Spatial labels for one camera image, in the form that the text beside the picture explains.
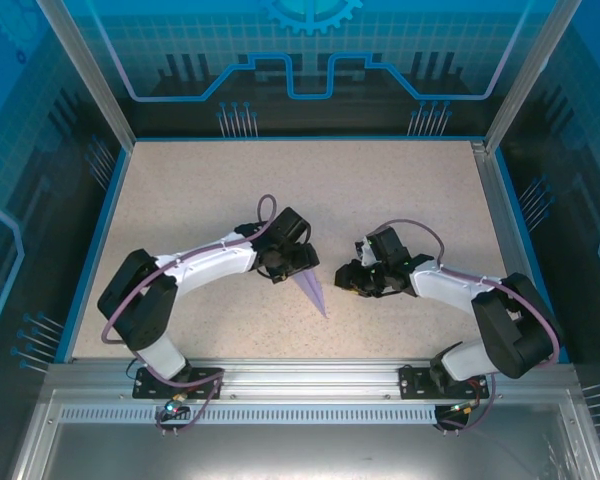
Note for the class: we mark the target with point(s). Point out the connector with green light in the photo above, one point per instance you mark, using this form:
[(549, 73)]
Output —
[(172, 406), (465, 407)]

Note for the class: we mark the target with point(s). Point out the steel sheet tray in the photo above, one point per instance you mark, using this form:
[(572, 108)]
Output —
[(300, 455)]

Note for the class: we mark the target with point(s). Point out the right connector with green light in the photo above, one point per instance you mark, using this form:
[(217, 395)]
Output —
[(465, 407)]

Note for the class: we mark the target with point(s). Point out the aluminium side rail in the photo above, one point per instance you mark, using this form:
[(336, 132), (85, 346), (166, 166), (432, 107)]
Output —
[(497, 200)]

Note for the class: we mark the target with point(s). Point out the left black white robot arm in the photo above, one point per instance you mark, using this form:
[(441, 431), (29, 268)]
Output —
[(215, 265)]

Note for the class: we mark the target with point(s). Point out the right aluminium frame post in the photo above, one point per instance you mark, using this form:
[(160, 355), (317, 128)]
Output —
[(530, 75)]

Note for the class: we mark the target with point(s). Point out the aluminium frame post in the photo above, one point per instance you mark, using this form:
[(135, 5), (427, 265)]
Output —
[(530, 75), (90, 75)]

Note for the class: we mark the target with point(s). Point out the blue table edge strip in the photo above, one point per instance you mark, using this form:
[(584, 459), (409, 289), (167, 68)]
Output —
[(95, 255), (528, 250)]

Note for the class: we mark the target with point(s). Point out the left connector with green light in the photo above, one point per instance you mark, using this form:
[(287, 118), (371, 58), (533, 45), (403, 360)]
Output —
[(172, 406)]

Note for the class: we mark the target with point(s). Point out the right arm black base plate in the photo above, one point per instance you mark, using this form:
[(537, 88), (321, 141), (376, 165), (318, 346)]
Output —
[(412, 385)]

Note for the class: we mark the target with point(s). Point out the left aluminium frame post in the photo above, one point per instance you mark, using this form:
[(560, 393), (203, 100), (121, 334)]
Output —
[(90, 75)]

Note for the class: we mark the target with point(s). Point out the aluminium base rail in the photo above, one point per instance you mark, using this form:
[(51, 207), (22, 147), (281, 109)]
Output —
[(305, 377)]

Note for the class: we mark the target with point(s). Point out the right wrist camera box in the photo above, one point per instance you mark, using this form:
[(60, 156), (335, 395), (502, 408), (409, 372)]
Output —
[(366, 255)]

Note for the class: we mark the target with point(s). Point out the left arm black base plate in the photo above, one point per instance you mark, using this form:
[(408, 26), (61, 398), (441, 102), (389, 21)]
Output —
[(147, 392)]

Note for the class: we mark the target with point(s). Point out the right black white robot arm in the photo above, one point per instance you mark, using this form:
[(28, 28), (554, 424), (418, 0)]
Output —
[(445, 287)]

